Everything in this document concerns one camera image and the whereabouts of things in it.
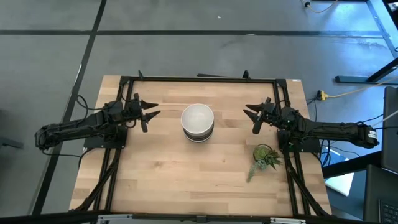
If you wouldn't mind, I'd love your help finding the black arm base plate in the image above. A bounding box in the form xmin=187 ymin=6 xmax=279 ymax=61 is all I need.
xmin=83 ymin=126 xmax=128 ymax=149
xmin=277 ymin=129 xmax=322 ymax=153

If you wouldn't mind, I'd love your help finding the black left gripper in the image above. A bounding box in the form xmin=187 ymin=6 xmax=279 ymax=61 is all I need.
xmin=123 ymin=92 xmax=162 ymax=133

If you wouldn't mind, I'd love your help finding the dark grey chair foot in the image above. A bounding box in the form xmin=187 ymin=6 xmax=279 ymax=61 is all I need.
xmin=0 ymin=136 xmax=24 ymax=149

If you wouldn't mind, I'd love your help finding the green succulent plant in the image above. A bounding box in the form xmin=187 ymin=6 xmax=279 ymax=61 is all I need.
xmin=246 ymin=144 xmax=284 ymax=184

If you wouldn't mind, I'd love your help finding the black aluminium table frame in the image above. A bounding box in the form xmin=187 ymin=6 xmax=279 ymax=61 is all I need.
xmin=73 ymin=70 xmax=332 ymax=218

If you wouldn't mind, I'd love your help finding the white paper sheet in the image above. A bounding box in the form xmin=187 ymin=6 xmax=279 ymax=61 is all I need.
xmin=325 ymin=172 xmax=355 ymax=197

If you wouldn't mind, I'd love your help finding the silver metal bracket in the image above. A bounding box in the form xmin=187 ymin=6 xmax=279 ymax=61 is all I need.
xmin=97 ymin=213 xmax=134 ymax=224
xmin=269 ymin=217 xmax=307 ymax=224

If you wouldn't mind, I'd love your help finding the black desk leg frame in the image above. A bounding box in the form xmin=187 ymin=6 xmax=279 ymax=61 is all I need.
xmin=335 ymin=0 xmax=398 ymax=84

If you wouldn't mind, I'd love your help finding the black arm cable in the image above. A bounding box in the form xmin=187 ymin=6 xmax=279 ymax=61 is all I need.
xmin=76 ymin=95 xmax=105 ymax=112

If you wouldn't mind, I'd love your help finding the beige bowl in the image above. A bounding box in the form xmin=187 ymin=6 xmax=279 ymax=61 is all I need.
xmin=180 ymin=103 xmax=215 ymax=135

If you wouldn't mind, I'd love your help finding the black plug with cable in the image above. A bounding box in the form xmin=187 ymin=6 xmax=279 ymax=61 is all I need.
xmin=300 ymin=0 xmax=340 ymax=14

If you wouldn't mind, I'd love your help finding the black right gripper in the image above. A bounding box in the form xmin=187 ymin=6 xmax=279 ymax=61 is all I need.
xmin=243 ymin=96 xmax=282 ymax=135

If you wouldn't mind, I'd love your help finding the white cable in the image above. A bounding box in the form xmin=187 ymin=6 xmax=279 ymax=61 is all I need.
xmin=369 ymin=108 xmax=398 ymax=128

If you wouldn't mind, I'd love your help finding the yellow cable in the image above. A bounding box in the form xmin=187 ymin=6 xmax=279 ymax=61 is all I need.
xmin=326 ymin=76 xmax=398 ymax=99

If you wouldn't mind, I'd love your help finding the black floor cable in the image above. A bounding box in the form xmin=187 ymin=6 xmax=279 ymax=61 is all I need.
xmin=354 ymin=113 xmax=385 ymax=125

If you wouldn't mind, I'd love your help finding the black monitor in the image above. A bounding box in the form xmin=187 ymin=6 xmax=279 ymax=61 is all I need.
xmin=381 ymin=86 xmax=398 ymax=174

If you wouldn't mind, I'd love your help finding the black laptop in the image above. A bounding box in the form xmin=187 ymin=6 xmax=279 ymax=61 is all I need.
xmin=363 ymin=164 xmax=398 ymax=223

